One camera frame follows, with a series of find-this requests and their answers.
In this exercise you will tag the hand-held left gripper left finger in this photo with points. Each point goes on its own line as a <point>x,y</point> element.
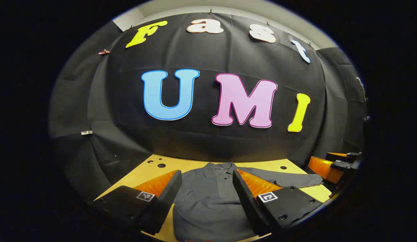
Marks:
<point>168,198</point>

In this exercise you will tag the red clip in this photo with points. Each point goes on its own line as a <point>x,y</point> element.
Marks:
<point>103,52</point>

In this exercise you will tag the grey collared shirt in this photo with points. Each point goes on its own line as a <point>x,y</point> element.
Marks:
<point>208,201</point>

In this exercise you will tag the black backdrop cloth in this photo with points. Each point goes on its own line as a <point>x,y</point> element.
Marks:
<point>211,57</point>

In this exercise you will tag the silver clip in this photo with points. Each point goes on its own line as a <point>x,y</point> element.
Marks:
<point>86,132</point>

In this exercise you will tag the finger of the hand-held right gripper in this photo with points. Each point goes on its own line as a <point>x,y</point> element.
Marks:
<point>324,168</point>
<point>342,156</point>

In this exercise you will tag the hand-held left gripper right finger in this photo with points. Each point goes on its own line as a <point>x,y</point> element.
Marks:
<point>247,201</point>

